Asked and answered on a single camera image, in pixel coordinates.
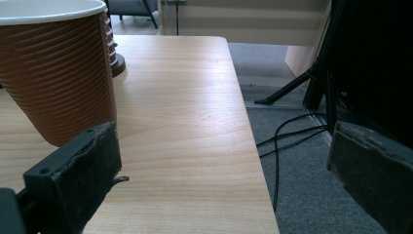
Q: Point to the brown ribbed paper cup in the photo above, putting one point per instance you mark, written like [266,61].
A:
[55,65]

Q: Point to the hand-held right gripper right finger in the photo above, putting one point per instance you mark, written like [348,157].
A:
[373,175]

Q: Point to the stack of brown paper cups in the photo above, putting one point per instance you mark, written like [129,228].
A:
[112,42]

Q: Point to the black cup holder rack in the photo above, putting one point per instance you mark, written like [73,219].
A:
[119,66]

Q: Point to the grey chair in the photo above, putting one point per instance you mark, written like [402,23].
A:
[130,6]

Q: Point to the black tripod stand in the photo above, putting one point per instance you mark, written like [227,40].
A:
[292,86]

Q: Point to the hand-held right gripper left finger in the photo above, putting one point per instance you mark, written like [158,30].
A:
[71,182]

